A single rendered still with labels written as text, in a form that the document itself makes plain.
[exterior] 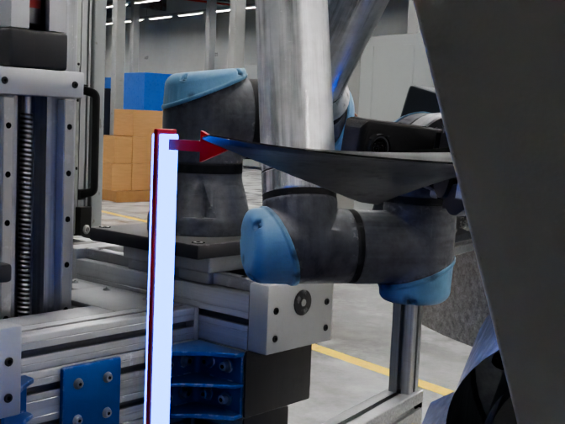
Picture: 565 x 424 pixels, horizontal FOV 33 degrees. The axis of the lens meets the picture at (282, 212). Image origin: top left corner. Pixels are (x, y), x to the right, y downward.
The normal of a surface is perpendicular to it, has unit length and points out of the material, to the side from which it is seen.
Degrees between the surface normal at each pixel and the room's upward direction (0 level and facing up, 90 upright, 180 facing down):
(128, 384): 90
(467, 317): 90
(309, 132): 75
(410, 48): 90
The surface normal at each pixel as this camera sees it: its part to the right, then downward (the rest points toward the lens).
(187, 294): -0.65, 0.04
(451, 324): -0.92, 0.00
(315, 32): 0.58, -0.15
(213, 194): 0.31, -0.20
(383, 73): -0.80, 0.03
